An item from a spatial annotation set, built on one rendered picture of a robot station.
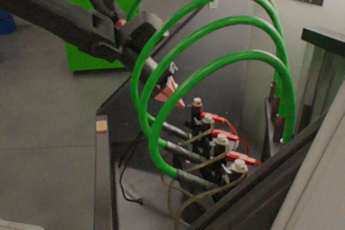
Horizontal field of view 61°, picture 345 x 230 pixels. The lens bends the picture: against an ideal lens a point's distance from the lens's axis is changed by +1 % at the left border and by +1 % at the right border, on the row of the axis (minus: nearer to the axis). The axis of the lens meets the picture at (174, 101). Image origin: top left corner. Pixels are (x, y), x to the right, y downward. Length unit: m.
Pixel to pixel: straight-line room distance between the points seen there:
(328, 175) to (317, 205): 0.04
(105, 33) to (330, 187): 0.45
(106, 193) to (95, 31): 0.36
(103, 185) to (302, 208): 0.47
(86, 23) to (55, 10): 0.06
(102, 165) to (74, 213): 1.27
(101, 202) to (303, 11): 0.65
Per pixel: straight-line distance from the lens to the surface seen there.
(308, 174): 0.39
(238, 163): 0.50
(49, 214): 2.09
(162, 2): 7.05
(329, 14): 0.74
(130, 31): 0.60
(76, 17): 0.58
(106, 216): 0.67
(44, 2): 0.57
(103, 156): 0.83
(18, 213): 2.18
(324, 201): 0.37
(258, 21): 0.50
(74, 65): 4.03
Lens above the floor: 1.44
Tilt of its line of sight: 27 degrees down
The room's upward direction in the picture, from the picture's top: straight up
